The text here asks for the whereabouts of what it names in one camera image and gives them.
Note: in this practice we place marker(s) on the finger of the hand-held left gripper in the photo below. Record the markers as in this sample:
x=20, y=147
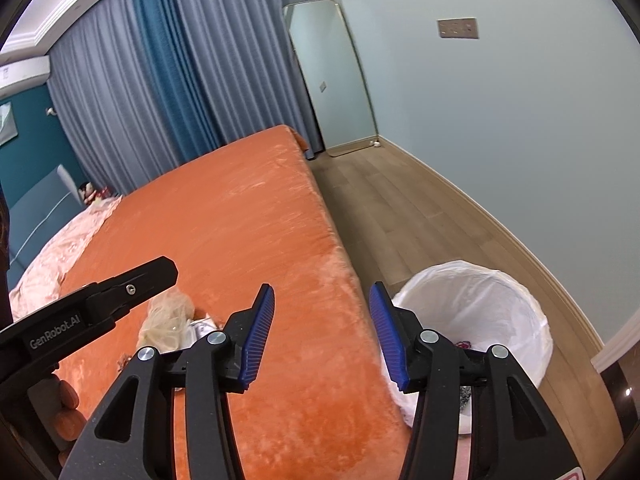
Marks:
x=105, y=300

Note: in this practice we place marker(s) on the pink satin quilt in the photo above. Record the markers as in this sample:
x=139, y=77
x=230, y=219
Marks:
x=60, y=245

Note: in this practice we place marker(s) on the standing floor mirror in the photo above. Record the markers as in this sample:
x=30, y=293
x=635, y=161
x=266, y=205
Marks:
x=330, y=75

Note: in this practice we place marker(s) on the grey curtain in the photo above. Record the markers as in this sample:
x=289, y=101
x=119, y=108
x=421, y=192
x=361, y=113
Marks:
x=240, y=50
x=110, y=100

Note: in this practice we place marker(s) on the small bedside items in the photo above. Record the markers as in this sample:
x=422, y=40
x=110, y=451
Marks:
x=92, y=194

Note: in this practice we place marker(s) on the white air conditioner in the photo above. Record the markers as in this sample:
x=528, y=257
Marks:
x=22, y=74

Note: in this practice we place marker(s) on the orange velvet bedspread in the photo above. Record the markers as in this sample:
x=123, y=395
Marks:
x=240, y=220

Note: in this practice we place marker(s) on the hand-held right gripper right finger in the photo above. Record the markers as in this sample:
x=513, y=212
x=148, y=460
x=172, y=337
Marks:
x=389, y=340

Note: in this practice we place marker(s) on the beige paper wad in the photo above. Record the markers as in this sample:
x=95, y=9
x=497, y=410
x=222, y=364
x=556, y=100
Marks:
x=167, y=320

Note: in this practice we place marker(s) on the white lined trash bin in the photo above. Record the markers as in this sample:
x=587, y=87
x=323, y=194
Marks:
x=480, y=305

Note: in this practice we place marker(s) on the blue upholstered headboard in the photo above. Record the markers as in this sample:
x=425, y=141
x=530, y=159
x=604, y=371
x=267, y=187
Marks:
x=37, y=205

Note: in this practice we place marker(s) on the framed wall picture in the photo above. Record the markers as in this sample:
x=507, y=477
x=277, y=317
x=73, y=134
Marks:
x=7, y=125

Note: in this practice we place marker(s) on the beige wall switch plate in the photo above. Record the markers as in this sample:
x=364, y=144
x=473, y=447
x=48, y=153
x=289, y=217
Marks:
x=457, y=28

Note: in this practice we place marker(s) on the blue curtain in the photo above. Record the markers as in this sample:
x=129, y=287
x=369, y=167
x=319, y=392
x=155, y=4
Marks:
x=175, y=70

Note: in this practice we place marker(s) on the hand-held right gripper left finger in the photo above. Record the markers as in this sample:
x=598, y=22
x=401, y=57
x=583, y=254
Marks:
x=257, y=340

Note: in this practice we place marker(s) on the dark glossy door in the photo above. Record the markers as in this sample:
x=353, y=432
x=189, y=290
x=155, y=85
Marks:
x=619, y=400

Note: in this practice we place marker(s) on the person's left hand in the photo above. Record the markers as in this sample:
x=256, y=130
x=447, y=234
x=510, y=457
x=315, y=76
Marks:
x=67, y=397

